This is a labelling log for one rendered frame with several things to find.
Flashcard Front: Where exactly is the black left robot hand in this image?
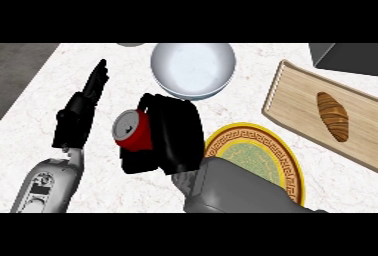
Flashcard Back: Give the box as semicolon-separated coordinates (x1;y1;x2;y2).
50;58;110;150

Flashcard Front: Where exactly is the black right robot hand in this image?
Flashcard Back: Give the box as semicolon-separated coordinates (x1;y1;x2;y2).
118;92;206;176

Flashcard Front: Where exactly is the red can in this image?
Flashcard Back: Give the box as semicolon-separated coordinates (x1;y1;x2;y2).
110;109;155;153

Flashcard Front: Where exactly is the yellow patterned plate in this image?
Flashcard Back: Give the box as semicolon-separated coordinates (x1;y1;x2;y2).
203;122;307;207

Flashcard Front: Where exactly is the white bowl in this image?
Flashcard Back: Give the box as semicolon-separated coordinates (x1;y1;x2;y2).
149;43;237;101

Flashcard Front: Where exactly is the wooden cutting board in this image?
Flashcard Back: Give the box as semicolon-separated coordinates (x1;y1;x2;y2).
259;59;378;173

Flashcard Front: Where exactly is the brown croissant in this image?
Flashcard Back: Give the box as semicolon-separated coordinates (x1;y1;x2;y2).
316;91;350;143

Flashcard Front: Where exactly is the dark grey appliance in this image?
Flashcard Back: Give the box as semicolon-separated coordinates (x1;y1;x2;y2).
307;43;378;77

